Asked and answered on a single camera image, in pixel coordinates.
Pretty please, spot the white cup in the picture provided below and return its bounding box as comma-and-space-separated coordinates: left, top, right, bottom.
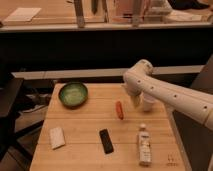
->
142, 93, 155, 112

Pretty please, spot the red pepper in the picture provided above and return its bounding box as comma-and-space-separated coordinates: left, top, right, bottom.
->
116, 101, 124, 120

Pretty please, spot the black remote control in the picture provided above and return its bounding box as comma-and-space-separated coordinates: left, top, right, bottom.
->
99, 129, 114, 154

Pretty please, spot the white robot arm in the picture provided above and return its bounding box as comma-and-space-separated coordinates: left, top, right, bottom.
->
123, 59, 213, 131

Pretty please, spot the white bottle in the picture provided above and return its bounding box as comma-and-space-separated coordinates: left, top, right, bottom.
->
138, 123, 152, 166

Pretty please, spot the white paper sheet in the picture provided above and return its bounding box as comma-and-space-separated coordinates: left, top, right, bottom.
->
4, 7, 41, 22

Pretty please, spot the white sponge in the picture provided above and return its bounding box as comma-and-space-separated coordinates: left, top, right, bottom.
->
50, 127, 65, 149

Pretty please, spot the green bowl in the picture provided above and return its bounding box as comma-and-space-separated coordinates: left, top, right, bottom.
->
58, 82, 88, 108

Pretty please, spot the black chair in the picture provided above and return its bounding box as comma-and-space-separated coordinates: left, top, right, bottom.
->
0, 63, 54, 161

